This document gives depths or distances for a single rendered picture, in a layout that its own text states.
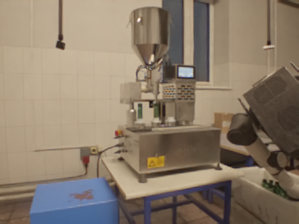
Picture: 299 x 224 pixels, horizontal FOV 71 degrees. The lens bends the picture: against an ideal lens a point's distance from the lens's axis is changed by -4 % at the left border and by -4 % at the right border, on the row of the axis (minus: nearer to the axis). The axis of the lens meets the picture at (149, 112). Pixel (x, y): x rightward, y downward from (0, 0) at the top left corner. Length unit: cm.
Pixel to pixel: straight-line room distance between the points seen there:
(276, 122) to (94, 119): 227
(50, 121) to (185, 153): 185
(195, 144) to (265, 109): 61
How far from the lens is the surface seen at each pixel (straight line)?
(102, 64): 286
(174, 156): 136
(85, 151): 281
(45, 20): 294
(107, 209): 146
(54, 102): 279
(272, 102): 94
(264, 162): 124
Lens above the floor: 123
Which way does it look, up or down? 4 degrees down
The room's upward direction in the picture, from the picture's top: straight up
